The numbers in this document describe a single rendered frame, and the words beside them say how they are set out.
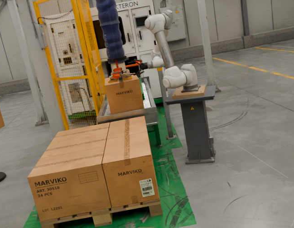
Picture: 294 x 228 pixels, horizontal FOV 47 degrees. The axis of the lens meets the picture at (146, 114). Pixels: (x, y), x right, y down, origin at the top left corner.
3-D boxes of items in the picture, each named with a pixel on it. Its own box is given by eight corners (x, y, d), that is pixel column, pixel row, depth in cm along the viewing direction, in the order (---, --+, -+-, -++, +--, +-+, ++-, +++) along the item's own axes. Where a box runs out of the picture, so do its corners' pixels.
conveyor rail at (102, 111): (110, 95, 615) (108, 84, 610) (113, 94, 615) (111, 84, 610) (100, 133, 392) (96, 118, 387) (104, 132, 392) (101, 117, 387)
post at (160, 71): (168, 136, 460) (156, 65, 434) (173, 135, 460) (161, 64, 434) (169, 138, 453) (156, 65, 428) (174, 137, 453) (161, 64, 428)
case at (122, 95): (111, 107, 448) (104, 78, 438) (140, 102, 451) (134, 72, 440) (111, 119, 390) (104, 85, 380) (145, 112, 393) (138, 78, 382)
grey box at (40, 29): (45, 47, 444) (39, 24, 437) (48, 46, 445) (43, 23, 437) (40, 48, 425) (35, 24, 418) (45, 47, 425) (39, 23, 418)
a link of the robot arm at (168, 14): (166, 22, 356) (156, 24, 349) (169, 6, 344) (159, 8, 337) (173, 28, 349) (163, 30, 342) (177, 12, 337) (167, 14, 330)
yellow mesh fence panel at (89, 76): (65, 142, 520) (29, 2, 466) (69, 140, 527) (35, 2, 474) (106, 146, 468) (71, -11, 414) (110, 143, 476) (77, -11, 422)
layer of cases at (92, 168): (66, 163, 390) (58, 131, 380) (150, 148, 390) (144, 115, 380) (40, 221, 274) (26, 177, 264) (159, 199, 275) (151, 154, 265)
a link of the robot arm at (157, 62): (153, 71, 382) (151, 64, 392) (166, 68, 382) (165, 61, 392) (152, 63, 375) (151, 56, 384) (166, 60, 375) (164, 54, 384)
